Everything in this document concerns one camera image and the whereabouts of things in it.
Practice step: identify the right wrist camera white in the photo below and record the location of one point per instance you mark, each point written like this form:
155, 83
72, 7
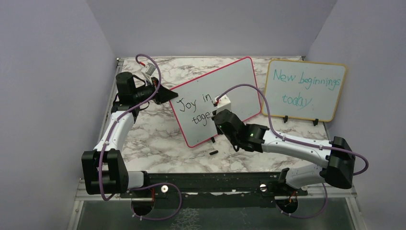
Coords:
222, 103

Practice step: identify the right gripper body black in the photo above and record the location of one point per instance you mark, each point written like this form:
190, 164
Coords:
233, 141

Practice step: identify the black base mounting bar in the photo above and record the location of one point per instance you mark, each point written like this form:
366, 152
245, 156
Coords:
195, 190

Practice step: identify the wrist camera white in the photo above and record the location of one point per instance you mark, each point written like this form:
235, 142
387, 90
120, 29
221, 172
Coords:
146, 71
222, 103

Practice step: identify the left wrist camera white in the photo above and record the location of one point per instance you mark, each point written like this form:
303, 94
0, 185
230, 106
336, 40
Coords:
146, 71

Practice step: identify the black marker cap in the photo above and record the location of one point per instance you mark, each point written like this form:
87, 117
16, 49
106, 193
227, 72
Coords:
213, 152

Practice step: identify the red framed whiteboard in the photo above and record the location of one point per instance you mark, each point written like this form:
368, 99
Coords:
193, 106

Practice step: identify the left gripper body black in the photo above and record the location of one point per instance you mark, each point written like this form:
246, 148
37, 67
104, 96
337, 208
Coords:
147, 92

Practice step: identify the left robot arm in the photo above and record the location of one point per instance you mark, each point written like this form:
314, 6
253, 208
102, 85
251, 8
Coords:
104, 170

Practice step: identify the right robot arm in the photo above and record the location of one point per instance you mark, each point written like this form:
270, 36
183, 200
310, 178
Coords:
330, 161

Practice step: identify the yellow framed written whiteboard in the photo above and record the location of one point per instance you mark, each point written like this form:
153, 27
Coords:
303, 89

